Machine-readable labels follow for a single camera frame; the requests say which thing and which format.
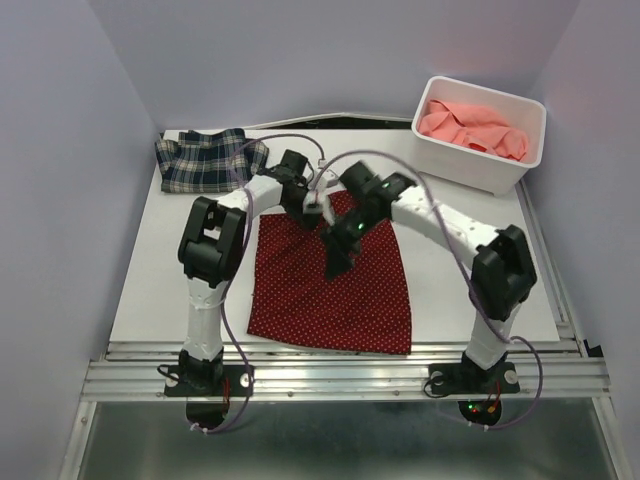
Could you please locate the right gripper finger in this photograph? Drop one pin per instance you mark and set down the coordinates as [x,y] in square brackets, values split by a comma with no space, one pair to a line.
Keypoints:
[338,260]
[353,244]

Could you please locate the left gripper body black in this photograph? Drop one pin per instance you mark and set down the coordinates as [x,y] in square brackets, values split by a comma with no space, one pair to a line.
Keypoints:
[295,208]

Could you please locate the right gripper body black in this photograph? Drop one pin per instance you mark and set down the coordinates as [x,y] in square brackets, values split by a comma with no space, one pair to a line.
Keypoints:
[358,221]

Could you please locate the red polka dot skirt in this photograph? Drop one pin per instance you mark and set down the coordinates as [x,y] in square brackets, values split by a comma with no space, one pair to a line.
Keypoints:
[366,310]

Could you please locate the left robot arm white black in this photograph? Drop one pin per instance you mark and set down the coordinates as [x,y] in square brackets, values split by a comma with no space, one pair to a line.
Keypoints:
[211,251]

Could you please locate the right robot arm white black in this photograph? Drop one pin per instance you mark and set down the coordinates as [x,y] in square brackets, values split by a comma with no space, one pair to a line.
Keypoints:
[496,264]

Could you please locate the plaid folded skirt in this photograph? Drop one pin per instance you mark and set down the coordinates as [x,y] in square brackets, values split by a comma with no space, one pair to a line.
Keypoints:
[197,163]

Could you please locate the white plastic bin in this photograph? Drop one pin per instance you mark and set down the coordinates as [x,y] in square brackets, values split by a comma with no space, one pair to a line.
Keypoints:
[469,167]

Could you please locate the pink skirt in bin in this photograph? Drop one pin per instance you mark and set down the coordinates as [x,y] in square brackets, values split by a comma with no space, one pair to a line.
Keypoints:
[474,127]

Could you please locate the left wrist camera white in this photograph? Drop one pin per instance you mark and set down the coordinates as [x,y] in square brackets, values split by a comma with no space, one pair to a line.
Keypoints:
[317,201]

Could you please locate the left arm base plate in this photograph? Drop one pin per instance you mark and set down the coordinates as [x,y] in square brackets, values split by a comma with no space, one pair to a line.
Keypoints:
[234,383]

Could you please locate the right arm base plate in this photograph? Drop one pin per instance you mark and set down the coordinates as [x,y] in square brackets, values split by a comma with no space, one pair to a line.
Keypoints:
[445,379]

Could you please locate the aluminium rail frame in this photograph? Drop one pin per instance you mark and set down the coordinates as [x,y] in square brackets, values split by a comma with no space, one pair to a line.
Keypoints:
[334,415]

